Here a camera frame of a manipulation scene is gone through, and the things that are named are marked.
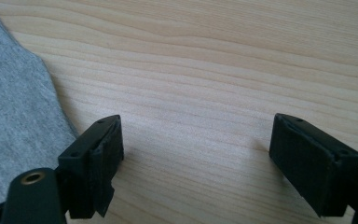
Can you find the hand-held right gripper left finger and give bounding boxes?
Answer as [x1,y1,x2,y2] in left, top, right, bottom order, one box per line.
[57,114,125,220]

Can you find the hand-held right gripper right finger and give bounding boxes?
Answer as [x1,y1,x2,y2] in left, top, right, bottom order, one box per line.
[268,112,358,218]

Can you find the grey cloth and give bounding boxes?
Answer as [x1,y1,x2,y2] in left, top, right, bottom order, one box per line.
[0,0,79,213]

